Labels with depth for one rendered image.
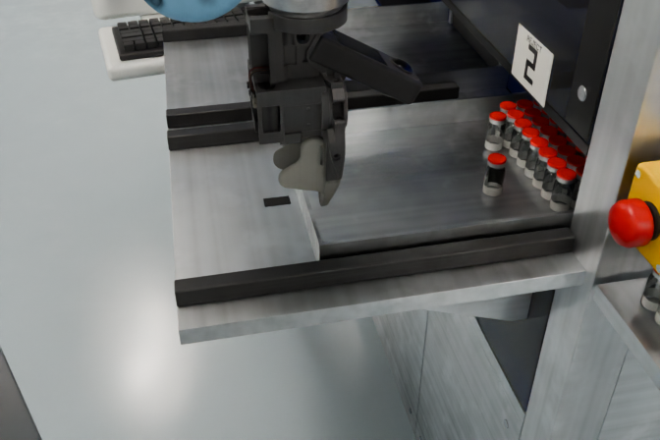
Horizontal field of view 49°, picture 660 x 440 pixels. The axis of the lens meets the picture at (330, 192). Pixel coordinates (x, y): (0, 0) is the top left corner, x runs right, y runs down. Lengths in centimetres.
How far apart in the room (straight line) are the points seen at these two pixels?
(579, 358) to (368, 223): 27
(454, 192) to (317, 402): 99
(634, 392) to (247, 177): 51
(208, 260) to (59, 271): 147
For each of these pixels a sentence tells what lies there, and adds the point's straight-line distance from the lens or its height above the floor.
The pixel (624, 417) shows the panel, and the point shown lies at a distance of 97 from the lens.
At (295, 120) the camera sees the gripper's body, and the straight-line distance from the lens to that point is 66.
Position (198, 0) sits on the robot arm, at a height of 121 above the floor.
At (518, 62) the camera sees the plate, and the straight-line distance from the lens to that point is 86.
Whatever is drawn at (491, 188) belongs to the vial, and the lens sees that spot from 84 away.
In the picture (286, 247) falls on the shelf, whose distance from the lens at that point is 76.
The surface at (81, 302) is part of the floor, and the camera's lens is 209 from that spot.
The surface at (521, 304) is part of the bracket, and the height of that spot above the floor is 76.
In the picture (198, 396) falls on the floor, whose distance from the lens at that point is 179.
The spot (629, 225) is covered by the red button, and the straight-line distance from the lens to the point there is 63.
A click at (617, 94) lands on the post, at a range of 69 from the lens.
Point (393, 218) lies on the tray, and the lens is 80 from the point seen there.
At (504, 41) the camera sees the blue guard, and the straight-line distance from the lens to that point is 90.
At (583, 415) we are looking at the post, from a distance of 93.
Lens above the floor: 136
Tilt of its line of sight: 35 degrees down
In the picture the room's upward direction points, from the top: straight up
